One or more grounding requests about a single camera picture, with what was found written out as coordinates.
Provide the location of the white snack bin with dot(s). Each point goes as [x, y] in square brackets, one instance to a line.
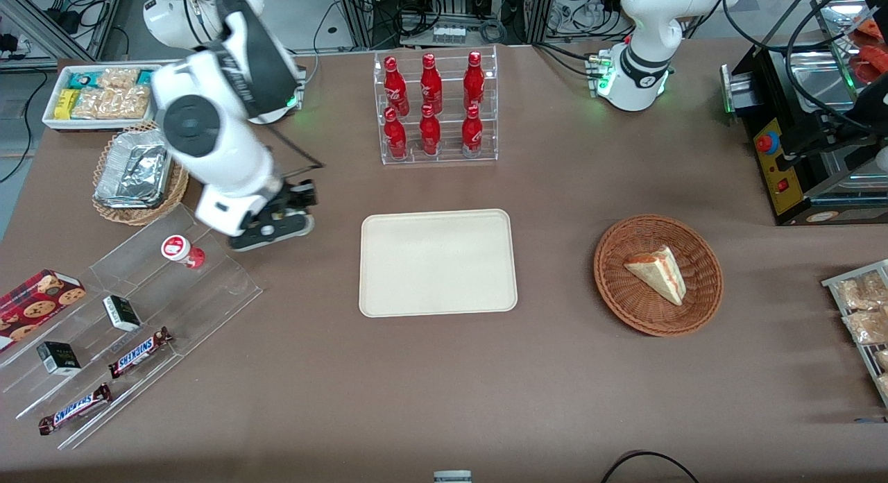
[104, 98]

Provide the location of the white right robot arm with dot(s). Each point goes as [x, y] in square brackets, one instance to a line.
[222, 122]

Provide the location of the red cookie box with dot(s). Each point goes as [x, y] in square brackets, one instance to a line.
[35, 302]

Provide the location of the brown snickers bar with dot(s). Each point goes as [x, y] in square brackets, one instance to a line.
[75, 409]
[139, 352]

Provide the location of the clear acrylic bottle rack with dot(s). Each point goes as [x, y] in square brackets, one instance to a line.
[438, 153]

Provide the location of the red cola bottle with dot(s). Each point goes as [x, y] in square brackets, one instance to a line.
[395, 134]
[472, 132]
[395, 84]
[431, 84]
[429, 132]
[474, 80]

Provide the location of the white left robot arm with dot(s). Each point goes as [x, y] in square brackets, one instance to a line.
[642, 66]

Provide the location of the red emergency stop button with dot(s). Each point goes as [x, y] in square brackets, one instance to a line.
[767, 143]

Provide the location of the black sealing machine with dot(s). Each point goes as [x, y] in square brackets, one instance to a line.
[784, 108]

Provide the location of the light wicker basket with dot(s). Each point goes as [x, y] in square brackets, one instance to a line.
[139, 214]

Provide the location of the red yogurt cup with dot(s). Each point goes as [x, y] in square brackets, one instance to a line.
[182, 251]

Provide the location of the clear acrylic stepped display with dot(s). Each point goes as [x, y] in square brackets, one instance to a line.
[201, 295]

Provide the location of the triangular wrapped sandwich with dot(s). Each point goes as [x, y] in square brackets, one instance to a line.
[659, 273]

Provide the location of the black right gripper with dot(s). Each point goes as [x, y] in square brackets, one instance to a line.
[297, 196]

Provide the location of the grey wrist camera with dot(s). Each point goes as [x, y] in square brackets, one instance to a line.
[274, 232]

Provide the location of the white power strip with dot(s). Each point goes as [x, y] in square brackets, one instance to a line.
[449, 34]

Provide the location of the silver foil container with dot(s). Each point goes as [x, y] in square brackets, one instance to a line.
[135, 171]

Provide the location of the beige rectangular tray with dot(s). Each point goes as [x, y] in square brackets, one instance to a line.
[437, 262]

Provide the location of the clear bag of snacks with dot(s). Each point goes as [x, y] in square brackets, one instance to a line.
[867, 327]
[860, 292]

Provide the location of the small black box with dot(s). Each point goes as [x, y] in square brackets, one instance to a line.
[59, 358]
[121, 313]

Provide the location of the small grey box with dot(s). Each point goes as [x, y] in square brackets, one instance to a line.
[452, 477]

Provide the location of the brown round wicker basket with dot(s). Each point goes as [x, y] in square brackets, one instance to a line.
[624, 295]

